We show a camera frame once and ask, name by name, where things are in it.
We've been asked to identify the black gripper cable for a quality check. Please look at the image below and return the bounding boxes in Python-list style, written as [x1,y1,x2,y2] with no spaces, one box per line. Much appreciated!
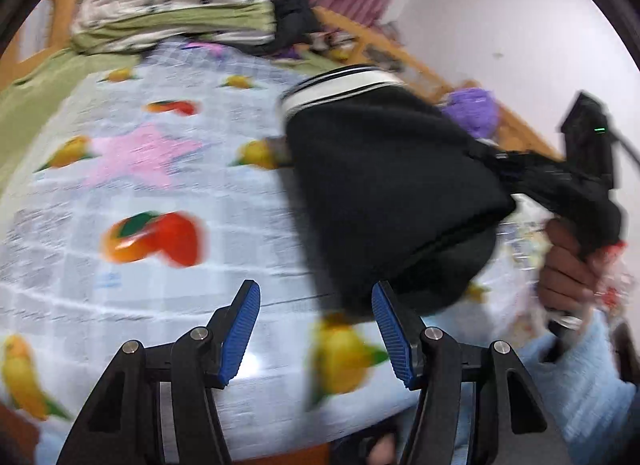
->
[611,128,640,163]

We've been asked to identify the green fleece blanket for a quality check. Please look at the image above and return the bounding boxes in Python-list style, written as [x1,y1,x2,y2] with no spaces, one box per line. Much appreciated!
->
[0,0,346,166]

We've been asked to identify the black jacket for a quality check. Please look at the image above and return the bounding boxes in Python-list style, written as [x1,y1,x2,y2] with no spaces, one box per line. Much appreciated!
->
[252,0,323,58]

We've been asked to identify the purple plush toy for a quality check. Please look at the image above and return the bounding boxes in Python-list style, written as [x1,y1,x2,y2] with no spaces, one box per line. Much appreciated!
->
[442,88,502,140]

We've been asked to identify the person's right hand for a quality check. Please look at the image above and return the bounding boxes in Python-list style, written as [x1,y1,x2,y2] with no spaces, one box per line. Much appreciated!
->
[537,219,618,328]

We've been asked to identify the fruit print plastic tablecloth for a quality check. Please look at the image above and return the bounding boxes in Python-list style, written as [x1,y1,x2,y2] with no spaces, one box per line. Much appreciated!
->
[0,38,556,465]

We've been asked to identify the person's right forearm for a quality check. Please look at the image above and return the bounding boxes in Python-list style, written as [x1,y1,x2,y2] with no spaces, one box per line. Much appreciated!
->
[450,312,640,465]

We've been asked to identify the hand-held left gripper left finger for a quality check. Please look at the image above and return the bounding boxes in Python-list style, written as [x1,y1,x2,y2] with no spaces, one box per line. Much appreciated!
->
[57,279,262,465]

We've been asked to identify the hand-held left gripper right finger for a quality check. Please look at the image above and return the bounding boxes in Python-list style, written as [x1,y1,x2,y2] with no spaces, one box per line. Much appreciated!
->
[371,280,568,465]

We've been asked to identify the black pants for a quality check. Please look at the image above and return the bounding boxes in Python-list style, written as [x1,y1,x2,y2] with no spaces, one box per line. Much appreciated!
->
[279,65,518,325]

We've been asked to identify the wooden bed frame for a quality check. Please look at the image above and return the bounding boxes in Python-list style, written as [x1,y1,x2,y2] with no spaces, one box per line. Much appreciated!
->
[0,0,563,162]

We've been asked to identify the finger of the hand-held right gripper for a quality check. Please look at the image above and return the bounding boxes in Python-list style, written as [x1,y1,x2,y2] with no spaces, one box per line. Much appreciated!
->
[480,142,526,183]

